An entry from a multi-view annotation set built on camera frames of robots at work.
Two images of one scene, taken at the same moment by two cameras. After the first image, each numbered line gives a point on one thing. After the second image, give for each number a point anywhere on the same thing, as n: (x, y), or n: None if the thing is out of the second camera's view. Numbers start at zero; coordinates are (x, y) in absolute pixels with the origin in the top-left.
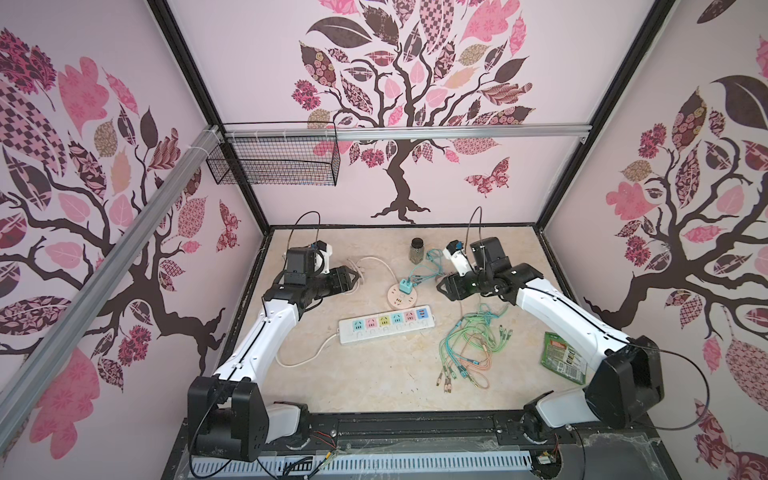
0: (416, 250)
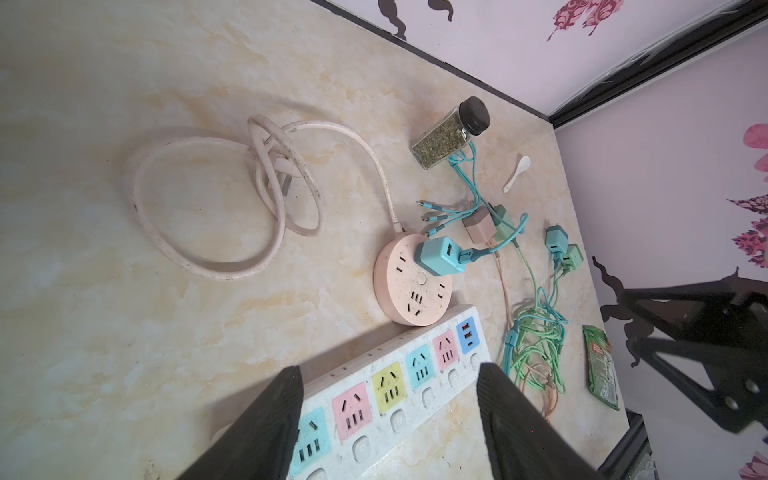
0: (452, 133)
